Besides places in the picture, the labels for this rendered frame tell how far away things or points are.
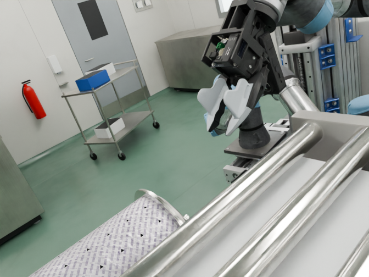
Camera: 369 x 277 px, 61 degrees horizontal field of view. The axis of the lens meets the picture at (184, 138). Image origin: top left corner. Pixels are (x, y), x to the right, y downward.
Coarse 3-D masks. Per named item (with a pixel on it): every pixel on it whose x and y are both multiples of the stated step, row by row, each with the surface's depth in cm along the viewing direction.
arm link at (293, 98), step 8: (280, 64) 101; (288, 72) 98; (288, 80) 97; (296, 80) 97; (288, 88) 96; (296, 88) 96; (272, 96) 101; (280, 96) 98; (288, 96) 96; (296, 96) 94; (304, 96) 94; (288, 104) 96; (296, 104) 93; (304, 104) 92; (312, 104) 93; (288, 112) 97; (296, 112) 93
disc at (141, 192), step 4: (136, 192) 47; (140, 192) 46; (144, 192) 44; (148, 192) 44; (152, 192) 43; (136, 196) 48; (140, 196) 47; (144, 196) 45; (148, 196) 44; (152, 196) 43; (156, 196) 42; (152, 200) 44; (156, 200) 42; (160, 200) 42; (160, 204) 42; (164, 204) 41; (164, 208) 42; (168, 208) 41; (168, 212) 41; (172, 212) 41; (172, 216) 41; (176, 216) 40; (176, 220) 40; (180, 220) 40; (176, 224) 41; (180, 224) 40
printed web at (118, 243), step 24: (120, 216) 42; (144, 216) 41; (168, 216) 41; (96, 240) 39; (120, 240) 39; (144, 240) 39; (48, 264) 38; (72, 264) 37; (96, 264) 37; (120, 264) 37
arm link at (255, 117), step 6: (258, 102) 142; (258, 108) 142; (252, 114) 141; (258, 114) 142; (246, 120) 142; (252, 120) 142; (258, 120) 143; (240, 126) 144; (246, 126) 144; (252, 126) 144
